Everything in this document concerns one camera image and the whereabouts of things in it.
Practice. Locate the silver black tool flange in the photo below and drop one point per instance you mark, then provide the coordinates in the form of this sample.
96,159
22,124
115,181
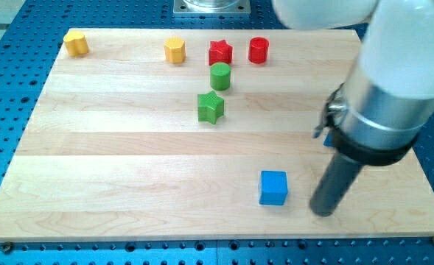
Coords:
372,124

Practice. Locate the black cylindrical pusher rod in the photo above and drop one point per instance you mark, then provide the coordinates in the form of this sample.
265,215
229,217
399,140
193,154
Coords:
335,182

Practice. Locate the blue cube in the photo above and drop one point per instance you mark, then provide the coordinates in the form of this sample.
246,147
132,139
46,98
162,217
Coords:
273,188

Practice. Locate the blue block behind arm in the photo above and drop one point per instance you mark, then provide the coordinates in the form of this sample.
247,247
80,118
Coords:
328,141

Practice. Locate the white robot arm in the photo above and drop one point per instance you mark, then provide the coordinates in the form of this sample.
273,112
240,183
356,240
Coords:
398,45

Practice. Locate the green star block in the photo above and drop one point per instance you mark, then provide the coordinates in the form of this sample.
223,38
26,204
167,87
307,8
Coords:
210,107

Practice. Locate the red star block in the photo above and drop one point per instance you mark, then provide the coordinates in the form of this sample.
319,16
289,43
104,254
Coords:
220,52

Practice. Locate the red cylinder block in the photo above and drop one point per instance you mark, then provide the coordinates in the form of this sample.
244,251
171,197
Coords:
258,50

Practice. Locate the green cylinder block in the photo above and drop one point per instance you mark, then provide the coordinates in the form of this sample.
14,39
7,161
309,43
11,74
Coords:
220,76

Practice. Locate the wooden board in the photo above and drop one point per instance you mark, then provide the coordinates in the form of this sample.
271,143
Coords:
114,151

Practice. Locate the yellow hexagon block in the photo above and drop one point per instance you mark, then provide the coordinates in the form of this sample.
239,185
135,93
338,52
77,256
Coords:
175,50

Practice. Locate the yellow heart block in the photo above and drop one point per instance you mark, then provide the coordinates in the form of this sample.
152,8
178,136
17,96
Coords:
76,43

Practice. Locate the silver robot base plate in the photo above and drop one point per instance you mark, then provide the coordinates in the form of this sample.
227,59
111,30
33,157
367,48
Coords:
194,7

